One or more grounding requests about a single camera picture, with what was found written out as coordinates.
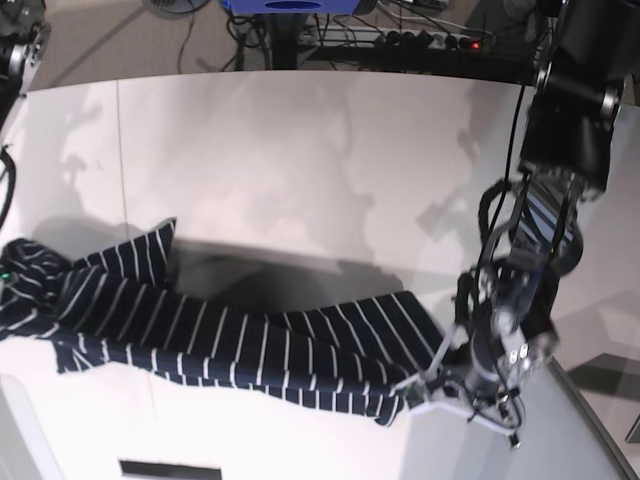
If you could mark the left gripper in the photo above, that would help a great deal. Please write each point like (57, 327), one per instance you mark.
(502, 351)

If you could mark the navy white striped t-shirt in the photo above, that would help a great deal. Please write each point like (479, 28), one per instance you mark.
(117, 306)

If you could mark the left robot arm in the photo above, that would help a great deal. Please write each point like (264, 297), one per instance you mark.
(529, 233)

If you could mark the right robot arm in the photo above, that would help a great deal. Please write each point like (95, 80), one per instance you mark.
(25, 34)

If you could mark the black power strip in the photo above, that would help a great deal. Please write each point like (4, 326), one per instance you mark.
(421, 40)

